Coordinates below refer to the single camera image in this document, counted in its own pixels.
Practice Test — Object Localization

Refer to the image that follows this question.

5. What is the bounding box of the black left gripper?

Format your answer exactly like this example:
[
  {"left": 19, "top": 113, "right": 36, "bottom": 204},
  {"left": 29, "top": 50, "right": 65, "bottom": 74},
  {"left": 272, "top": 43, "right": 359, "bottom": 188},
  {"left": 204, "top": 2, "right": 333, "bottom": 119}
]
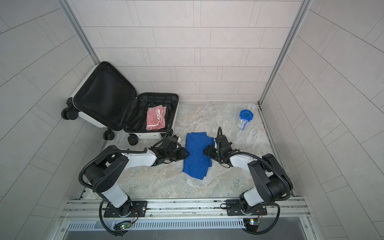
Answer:
[{"left": 164, "top": 147, "right": 192, "bottom": 162}]

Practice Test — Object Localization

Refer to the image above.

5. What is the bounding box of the blue t-shirt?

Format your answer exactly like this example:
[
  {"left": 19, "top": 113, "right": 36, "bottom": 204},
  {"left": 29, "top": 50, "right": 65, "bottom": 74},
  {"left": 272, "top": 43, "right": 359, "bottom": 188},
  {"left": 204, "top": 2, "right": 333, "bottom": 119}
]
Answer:
[{"left": 183, "top": 132, "right": 215, "bottom": 180}]

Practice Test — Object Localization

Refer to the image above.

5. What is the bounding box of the red white striped cloth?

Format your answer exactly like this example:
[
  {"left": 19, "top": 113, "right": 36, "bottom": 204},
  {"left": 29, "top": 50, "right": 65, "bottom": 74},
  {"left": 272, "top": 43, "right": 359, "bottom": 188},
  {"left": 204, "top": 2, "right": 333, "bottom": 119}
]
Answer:
[{"left": 146, "top": 105, "right": 167, "bottom": 131}]

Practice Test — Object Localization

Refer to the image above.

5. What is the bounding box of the clear container blue lid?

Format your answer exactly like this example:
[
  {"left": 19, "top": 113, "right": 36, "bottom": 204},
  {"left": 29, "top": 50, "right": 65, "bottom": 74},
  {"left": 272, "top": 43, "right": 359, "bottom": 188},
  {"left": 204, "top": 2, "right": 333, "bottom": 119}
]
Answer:
[{"left": 238, "top": 110, "right": 254, "bottom": 131}]

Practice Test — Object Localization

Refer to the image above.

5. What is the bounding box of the white black suitcase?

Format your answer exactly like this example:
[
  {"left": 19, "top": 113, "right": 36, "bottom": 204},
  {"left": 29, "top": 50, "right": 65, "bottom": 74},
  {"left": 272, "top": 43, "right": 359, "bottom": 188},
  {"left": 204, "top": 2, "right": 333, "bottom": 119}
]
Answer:
[{"left": 61, "top": 62, "right": 179, "bottom": 146}]

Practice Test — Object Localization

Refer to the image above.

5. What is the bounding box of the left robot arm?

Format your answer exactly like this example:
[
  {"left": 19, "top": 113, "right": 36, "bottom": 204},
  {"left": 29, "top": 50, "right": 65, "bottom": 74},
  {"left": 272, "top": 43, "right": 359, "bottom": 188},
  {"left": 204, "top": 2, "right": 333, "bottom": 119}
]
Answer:
[{"left": 78, "top": 136, "right": 190, "bottom": 209}]

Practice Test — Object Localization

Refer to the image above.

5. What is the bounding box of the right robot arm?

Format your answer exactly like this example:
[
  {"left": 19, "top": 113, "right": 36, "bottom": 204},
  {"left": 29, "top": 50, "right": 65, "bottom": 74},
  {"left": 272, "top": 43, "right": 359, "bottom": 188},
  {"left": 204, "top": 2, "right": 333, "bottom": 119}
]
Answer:
[{"left": 203, "top": 134, "right": 293, "bottom": 214}]

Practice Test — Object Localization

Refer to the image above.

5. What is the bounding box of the right circuit board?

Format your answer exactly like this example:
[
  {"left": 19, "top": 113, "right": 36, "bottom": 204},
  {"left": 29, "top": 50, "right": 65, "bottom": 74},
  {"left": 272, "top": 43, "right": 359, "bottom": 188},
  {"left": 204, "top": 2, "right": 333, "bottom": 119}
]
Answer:
[{"left": 243, "top": 219, "right": 260, "bottom": 233}]

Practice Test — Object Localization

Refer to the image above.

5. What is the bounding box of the circuit board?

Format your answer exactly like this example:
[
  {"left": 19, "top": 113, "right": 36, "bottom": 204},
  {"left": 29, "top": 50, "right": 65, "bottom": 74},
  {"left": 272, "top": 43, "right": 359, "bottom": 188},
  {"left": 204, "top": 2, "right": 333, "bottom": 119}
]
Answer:
[
  {"left": 243, "top": 219, "right": 260, "bottom": 233},
  {"left": 114, "top": 221, "right": 132, "bottom": 231}
]

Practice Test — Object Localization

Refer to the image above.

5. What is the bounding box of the left circuit board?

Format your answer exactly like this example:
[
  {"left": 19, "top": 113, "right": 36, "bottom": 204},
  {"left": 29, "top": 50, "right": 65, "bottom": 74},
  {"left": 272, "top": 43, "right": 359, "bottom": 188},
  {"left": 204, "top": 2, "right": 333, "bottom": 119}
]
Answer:
[{"left": 114, "top": 221, "right": 132, "bottom": 231}]

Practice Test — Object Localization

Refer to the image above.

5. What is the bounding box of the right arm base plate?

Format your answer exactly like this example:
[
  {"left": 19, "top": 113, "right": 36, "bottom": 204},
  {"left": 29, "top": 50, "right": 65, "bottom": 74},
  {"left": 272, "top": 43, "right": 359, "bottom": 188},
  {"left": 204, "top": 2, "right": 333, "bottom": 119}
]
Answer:
[{"left": 220, "top": 199, "right": 268, "bottom": 216}]

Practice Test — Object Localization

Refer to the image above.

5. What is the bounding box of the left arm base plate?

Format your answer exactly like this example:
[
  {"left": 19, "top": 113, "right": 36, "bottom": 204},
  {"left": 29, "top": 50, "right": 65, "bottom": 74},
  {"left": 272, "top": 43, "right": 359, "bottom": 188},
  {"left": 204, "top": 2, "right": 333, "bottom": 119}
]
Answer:
[{"left": 102, "top": 200, "right": 148, "bottom": 218}]

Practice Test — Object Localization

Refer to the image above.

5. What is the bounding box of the right black corrugated cable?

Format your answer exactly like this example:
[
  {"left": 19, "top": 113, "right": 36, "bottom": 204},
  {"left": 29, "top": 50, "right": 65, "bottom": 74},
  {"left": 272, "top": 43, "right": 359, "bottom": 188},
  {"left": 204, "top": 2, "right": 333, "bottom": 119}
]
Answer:
[{"left": 216, "top": 126, "right": 292, "bottom": 235}]

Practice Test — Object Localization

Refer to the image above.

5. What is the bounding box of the aluminium mounting rail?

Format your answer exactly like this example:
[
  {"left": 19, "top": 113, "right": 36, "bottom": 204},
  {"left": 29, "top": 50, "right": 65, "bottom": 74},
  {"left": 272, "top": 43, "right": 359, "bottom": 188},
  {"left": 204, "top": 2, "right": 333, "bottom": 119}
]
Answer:
[{"left": 59, "top": 196, "right": 310, "bottom": 221}]

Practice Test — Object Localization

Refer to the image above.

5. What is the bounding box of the metal corner post right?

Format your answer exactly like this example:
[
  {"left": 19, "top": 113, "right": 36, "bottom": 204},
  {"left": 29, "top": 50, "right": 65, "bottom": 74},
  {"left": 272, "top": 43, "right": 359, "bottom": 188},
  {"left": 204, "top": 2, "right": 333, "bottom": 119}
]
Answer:
[{"left": 259, "top": 0, "right": 312, "bottom": 106}]

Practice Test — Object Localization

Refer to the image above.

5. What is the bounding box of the metal corner post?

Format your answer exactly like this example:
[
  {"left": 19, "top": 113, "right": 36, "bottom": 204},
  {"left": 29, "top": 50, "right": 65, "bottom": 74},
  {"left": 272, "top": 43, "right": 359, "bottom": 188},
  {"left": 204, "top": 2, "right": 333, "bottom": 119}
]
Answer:
[
  {"left": 58, "top": 0, "right": 100, "bottom": 65},
  {"left": 259, "top": 0, "right": 312, "bottom": 106}
]

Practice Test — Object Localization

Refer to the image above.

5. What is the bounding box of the metal corner post left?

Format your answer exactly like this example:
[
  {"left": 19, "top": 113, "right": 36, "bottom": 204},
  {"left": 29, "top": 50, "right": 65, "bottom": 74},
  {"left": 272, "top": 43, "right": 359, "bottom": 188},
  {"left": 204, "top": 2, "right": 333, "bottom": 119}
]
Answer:
[{"left": 58, "top": 0, "right": 100, "bottom": 65}]

